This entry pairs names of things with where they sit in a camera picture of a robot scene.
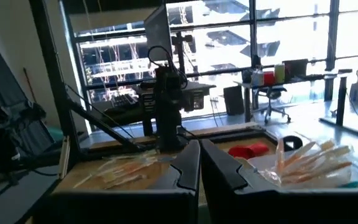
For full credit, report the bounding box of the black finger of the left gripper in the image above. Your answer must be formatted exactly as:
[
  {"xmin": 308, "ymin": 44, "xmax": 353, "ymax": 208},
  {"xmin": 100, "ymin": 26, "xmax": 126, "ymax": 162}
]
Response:
[
  {"xmin": 155, "ymin": 93, "xmax": 175, "ymax": 114},
  {"xmin": 173, "ymin": 93, "xmax": 192, "ymax": 114}
]

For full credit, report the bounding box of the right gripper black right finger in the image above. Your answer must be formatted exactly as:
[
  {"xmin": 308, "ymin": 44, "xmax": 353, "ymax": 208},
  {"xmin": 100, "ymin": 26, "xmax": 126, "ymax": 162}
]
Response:
[{"xmin": 200, "ymin": 138, "xmax": 282, "ymax": 224}]

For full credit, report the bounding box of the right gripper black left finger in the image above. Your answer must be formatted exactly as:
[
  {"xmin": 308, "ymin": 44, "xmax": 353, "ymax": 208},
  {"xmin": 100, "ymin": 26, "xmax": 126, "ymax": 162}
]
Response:
[{"xmin": 149, "ymin": 139, "xmax": 202, "ymax": 224}]

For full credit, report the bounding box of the blue toothbrush in clear wrap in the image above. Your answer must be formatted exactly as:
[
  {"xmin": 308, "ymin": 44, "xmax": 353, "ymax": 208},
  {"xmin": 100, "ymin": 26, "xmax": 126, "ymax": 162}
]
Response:
[{"xmin": 157, "ymin": 154, "xmax": 176, "ymax": 163}]

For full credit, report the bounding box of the black keyboard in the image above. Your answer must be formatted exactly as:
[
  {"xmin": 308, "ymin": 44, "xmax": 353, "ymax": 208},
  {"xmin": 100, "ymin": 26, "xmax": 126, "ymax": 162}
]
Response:
[{"xmin": 110, "ymin": 93, "xmax": 140, "ymax": 110}]

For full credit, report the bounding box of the red cloth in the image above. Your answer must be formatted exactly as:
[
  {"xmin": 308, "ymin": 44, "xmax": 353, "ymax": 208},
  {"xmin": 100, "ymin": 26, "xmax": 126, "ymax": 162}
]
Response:
[{"xmin": 227, "ymin": 142, "xmax": 270, "ymax": 160}]

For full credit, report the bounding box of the translucent white plastic bin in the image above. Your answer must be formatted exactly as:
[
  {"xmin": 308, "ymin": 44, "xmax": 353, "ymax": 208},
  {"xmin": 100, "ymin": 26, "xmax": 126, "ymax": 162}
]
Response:
[{"xmin": 247, "ymin": 151, "xmax": 358, "ymax": 189}]

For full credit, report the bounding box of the black computer tower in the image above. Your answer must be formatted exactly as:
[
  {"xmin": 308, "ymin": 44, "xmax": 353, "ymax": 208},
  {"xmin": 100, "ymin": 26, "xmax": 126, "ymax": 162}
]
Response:
[{"xmin": 223, "ymin": 85, "xmax": 246, "ymax": 116}]

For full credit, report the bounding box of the black office desk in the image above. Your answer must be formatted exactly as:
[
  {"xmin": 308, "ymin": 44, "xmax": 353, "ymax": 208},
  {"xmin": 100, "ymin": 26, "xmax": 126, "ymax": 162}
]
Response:
[{"xmin": 234, "ymin": 68, "xmax": 354, "ymax": 124}]

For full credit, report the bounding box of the black bag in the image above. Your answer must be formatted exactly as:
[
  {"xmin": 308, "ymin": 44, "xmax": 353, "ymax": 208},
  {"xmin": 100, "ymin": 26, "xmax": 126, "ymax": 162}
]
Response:
[{"xmin": 241, "ymin": 68, "xmax": 254, "ymax": 83}]

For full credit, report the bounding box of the grey laptop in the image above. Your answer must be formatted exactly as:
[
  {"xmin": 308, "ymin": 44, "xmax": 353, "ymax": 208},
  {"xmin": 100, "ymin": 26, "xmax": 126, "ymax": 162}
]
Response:
[{"xmin": 144, "ymin": 4, "xmax": 174, "ymax": 62}]

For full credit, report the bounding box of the black table clamp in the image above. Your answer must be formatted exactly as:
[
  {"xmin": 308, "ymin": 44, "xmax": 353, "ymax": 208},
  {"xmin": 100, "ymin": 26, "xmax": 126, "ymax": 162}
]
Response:
[{"xmin": 283, "ymin": 135, "xmax": 305, "ymax": 152}]

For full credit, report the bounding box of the white blue tissue box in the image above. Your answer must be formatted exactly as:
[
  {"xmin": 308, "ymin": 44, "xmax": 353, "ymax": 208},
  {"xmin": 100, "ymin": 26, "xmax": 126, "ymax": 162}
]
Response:
[{"xmin": 252, "ymin": 70, "xmax": 264, "ymax": 87}]

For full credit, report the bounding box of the red box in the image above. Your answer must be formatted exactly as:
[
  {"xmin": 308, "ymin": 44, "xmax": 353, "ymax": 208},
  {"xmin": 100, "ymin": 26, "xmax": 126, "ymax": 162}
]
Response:
[{"xmin": 262, "ymin": 70, "xmax": 276, "ymax": 86}]

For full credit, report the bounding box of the black office chair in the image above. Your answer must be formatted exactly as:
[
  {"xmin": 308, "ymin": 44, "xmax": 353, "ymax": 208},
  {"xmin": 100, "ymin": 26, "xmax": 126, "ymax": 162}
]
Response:
[{"xmin": 253, "ymin": 85, "xmax": 292, "ymax": 124}]

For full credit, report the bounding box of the teal cushion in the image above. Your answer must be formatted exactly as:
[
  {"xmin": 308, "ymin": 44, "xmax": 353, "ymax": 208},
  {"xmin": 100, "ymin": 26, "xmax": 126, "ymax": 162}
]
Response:
[{"xmin": 47, "ymin": 126, "xmax": 64, "ymax": 143}]

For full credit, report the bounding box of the white green canister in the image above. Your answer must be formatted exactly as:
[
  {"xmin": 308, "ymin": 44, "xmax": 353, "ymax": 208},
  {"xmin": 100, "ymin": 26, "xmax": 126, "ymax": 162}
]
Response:
[{"xmin": 274, "ymin": 63, "xmax": 286, "ymax": 84}]

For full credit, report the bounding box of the grey desk leg foot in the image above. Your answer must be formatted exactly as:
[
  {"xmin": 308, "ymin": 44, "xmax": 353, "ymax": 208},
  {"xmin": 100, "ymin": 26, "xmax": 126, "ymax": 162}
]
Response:
[{"xmin": 318, "ymin": 76, "xmax": 358, "ymax": 138}]

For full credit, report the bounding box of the black fabric panel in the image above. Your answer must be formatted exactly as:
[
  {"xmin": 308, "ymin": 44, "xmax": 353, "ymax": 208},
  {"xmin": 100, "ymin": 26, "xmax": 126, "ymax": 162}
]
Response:
[{"xmin": 0, "ymin": 29, "xmax": 56, "ymax": 156}]

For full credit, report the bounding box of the black articulated stand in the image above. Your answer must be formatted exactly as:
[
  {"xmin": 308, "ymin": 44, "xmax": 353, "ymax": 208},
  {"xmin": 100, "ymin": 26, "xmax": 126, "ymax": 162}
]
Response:
[{"xmin": 0, "ymin": 101, "xmax": 47, "ymax": 187}]

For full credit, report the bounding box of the left wrist camera housing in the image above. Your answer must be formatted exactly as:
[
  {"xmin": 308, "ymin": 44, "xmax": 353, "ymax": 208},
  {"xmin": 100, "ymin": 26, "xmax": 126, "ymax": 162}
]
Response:
[{"xmin": 156, "ymin": 66, "xmax": 182, "ymax": 94}]

